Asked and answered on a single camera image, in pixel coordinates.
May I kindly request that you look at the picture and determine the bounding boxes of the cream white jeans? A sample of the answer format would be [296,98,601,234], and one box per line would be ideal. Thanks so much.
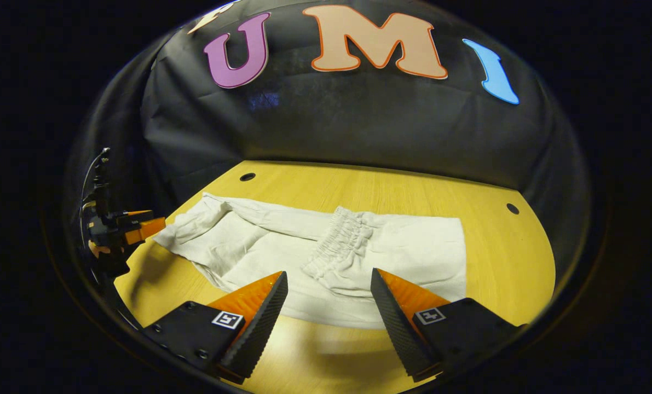
[153,192,468,330]

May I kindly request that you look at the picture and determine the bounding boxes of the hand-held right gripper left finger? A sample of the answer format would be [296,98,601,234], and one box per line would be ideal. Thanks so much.
[141,271,289,385]

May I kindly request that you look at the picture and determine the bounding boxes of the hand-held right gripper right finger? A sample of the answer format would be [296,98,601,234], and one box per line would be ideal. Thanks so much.
[371,268,529,383]

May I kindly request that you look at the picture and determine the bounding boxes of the black backdrop cloth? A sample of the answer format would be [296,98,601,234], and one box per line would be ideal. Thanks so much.
[63,0,595,285]

